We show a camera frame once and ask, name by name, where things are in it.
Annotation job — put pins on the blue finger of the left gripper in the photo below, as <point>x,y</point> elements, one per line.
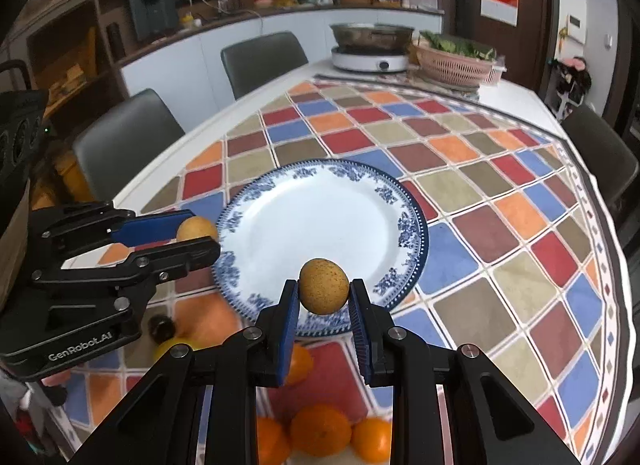
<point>150,229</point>
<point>151,266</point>

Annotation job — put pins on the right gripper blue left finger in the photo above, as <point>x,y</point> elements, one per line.
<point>278,325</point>

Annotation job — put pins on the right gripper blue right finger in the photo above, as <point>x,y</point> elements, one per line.
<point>377,354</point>

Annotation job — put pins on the small brown fruit front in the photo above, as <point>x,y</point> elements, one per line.
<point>195,227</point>

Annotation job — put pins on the small brown fruit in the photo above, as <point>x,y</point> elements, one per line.
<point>323,286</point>
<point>195,227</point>

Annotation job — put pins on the small orange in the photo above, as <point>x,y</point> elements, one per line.
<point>301,365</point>
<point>372,439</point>

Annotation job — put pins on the dark plum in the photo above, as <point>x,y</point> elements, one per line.
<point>161,329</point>

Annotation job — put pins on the large orange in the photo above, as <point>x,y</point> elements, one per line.
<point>320,430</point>

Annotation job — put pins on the yellow pear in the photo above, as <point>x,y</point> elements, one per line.
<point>165,346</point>

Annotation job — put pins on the white kitchen counter cabinet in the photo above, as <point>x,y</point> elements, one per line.
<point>199,75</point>

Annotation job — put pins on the near left grey chair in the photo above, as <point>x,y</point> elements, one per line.
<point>122,142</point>

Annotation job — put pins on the grey chair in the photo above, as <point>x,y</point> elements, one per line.
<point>604,152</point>
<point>252,63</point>
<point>122,142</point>

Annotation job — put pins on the blue white porcelain plate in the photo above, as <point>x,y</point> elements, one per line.
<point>351,213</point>

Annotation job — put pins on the far left grey chair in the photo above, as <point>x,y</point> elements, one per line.
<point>252,63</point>

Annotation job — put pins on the black water dispenser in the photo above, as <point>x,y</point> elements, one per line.
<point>153,18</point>

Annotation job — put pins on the white induction cooker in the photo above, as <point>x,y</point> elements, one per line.
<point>369,61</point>

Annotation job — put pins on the pink basket of greens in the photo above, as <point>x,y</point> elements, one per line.
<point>456,61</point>

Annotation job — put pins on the steel pan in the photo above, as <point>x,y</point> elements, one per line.
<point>372,36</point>

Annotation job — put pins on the right grey chair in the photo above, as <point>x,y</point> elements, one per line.
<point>604,152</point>

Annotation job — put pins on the pink black stroller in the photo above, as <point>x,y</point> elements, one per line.
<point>569,83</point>

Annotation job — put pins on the dark wooden door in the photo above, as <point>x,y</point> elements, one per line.
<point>522,32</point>

